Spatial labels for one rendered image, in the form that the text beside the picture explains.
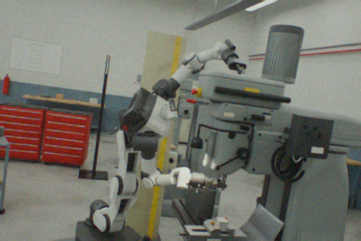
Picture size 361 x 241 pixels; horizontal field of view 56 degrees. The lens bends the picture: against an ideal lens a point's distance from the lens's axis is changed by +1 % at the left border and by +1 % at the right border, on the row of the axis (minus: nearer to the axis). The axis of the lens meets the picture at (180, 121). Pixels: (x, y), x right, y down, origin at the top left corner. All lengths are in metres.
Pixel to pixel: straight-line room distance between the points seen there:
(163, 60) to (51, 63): 7.54
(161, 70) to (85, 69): 7.34
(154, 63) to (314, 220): 2.23
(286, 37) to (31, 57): 9.52
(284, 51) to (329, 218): 1.02
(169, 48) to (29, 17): 7.81
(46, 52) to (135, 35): 2.70
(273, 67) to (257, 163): 0.56
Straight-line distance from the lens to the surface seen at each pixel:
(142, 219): 3.94
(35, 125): 6.58
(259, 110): 1.95
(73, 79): 10.87
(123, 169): 2.46
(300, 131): 1.80
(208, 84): 1.85
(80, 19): 10.97
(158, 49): 3.63
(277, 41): 2.07
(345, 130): 2.30
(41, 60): 10.95
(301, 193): 2.13
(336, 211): 2.31
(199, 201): 2.37
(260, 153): 2.00
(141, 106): 2.09
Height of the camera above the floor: 1.78
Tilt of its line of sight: 6 degrees down
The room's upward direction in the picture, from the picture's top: 9 degrees clockwise
